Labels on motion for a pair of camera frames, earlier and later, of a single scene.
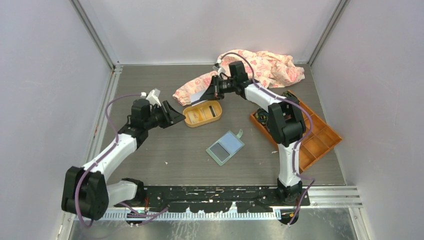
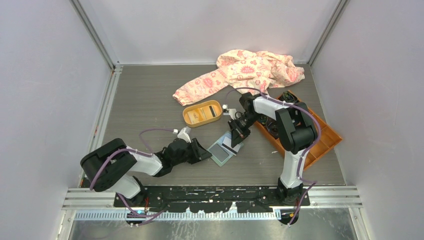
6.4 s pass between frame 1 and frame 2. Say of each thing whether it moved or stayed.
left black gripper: moved
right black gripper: moved
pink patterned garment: stayed
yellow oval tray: stayed
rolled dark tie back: stayed
